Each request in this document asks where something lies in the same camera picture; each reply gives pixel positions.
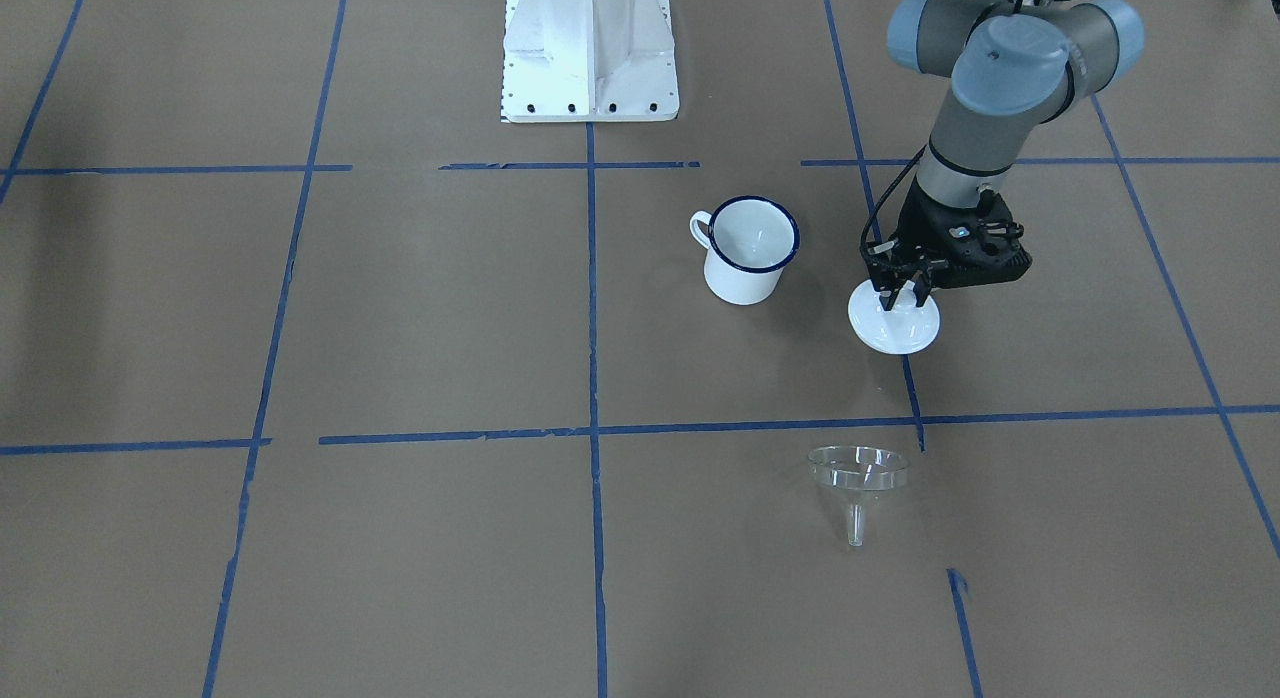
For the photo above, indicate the clear glass funnel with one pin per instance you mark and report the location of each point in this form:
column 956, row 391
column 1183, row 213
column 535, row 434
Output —
column 859, row 474

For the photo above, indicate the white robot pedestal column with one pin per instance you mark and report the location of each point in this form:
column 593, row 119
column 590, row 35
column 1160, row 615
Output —
column 575, row 61

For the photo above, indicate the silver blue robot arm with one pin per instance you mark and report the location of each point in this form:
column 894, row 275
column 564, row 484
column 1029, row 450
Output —
column 1011, row 66

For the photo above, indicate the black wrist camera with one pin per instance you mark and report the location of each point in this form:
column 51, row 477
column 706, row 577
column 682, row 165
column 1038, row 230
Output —
column 983, row 245

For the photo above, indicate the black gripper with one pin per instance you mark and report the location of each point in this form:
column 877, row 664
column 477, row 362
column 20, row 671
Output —
column 917, row 224

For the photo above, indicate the white ceramic lid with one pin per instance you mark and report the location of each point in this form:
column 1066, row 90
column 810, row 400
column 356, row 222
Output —
column 905, row 329

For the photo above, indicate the white enamel cup blue rim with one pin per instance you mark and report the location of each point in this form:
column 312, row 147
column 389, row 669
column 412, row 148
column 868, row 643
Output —
column 748, row 242

